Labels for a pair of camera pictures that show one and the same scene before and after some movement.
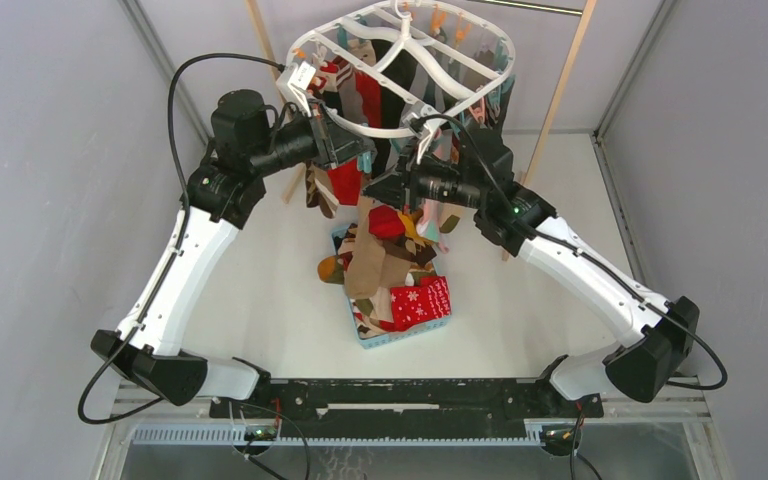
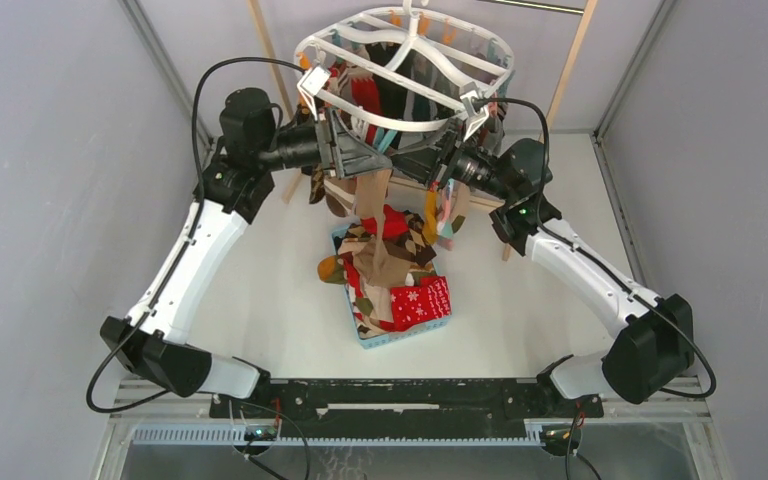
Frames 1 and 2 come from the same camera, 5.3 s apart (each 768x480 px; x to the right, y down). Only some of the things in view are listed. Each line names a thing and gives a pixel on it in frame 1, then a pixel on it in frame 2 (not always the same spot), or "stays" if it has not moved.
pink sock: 429,222 to 444,228
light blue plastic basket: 376,340 stays
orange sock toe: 330,271 stays
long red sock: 346,182 to 365,94
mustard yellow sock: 411,232 to 430,228
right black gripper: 396,187 to 431,160
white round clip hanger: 400,69 stays
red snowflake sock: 413,305 stays
